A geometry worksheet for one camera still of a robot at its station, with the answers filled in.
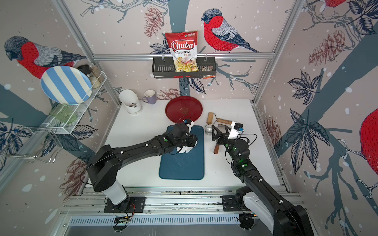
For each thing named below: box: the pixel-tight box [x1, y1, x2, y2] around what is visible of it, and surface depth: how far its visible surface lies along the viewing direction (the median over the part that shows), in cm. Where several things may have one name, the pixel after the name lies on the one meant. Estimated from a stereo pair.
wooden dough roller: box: [206, 112, 233, 125], surface depth 109 cm
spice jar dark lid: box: [76, 64, 93, 75], surface depth 81 cm
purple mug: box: [141, 89, 157, 105], surface depth 118 cm
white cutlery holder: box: [119, 89, 142, 115], surface depth 111 cm
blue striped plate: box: [40, 65, 93, 106], surface depth 74 cm
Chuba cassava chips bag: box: [164, 30, 199, 73], surface depth 83 cm
